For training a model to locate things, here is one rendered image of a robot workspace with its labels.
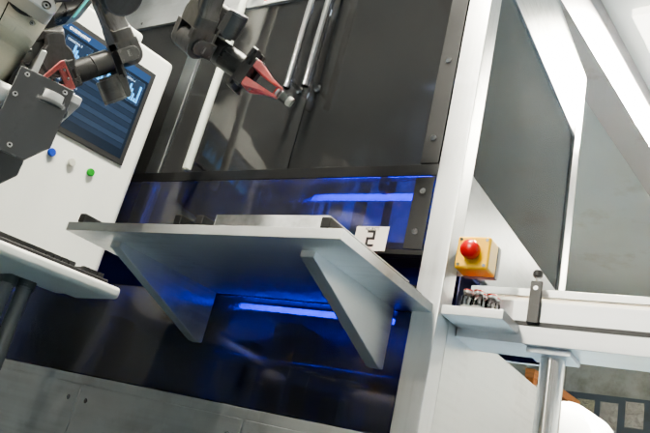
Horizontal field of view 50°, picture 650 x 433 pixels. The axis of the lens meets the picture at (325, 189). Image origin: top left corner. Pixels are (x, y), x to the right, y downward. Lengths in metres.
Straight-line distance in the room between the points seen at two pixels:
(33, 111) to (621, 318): 1.17
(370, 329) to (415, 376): 0.13
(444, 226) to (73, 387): 1.09
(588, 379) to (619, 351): 8.06
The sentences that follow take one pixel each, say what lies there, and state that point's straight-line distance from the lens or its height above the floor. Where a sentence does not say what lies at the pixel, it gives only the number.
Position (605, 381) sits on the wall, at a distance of 9.46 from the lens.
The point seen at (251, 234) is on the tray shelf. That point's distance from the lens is 1.24.
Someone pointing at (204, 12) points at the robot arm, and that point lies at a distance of 1.49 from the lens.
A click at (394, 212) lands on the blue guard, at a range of 1.59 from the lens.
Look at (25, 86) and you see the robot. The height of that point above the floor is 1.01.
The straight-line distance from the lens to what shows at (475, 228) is 1.65.
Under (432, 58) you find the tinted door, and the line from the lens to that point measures 1.80.
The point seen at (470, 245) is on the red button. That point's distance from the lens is 1.45.
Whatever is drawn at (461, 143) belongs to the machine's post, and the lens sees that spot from 1.61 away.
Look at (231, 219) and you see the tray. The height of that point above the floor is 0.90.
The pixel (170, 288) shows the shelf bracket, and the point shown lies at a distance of 1.66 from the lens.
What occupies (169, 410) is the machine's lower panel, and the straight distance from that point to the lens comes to 1.77.
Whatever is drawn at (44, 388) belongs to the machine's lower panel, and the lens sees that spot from 2.12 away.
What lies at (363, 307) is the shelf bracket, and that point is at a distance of 1.38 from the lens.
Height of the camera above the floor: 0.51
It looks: 22 degrees up
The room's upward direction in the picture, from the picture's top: 14 degrees clockwise
